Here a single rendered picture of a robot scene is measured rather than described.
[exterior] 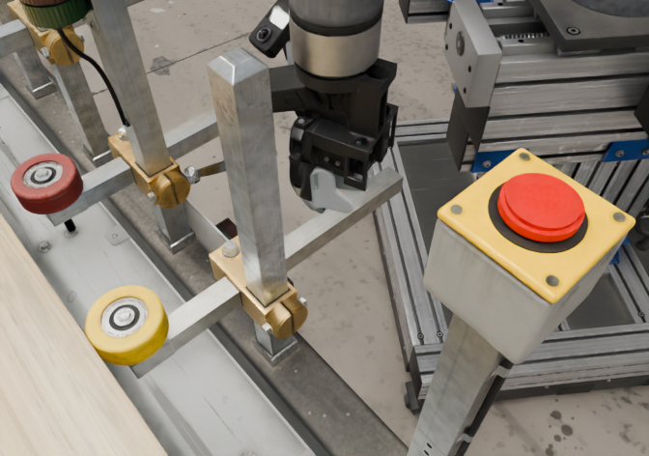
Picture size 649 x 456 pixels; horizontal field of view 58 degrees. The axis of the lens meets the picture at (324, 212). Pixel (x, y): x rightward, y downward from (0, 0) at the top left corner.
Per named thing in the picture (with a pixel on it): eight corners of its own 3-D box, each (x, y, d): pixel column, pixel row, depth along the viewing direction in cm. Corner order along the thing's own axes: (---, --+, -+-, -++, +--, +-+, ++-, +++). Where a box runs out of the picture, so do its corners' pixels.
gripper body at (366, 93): (363, 198, 56) (370, 99, 47) (284, 169, 58) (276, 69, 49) (394, 149, 60) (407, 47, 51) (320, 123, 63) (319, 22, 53)
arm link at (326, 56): (270, 21, 46) (319, -26, 51) (274, 70, 49) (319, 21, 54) (357, 46, 44) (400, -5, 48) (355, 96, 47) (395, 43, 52)
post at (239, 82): (277, 332, 83) (240, 38, 46) (294, 349, 82) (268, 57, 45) (258, 347, 82) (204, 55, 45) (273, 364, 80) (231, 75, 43)
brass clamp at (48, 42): (52, 19, 94) (41, -11, 90) (93, 56, 88) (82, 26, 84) (15, 34, 92) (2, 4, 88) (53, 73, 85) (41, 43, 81)
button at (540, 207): (524, 180, 31) (533, 157, 30) (591, 224, 29) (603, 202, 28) (476, 218, 30) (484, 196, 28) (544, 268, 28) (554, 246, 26)
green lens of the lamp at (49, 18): (72, -11, 62) (65, -31, 60) (99, 13, 59) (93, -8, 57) (16, 10, 59) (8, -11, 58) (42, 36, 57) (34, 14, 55)
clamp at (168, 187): (145, 147, 90) (136, 122, 86) (194, 197, 83) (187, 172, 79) (111, 164, 87) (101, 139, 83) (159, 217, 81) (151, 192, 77)
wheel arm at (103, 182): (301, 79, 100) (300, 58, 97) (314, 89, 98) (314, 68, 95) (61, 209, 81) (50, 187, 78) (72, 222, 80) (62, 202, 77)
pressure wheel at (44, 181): (84, 198, 86) (57, 140, 77) (111, 230, 82) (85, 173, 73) (32, 226, 83) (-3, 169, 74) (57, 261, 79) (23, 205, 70)
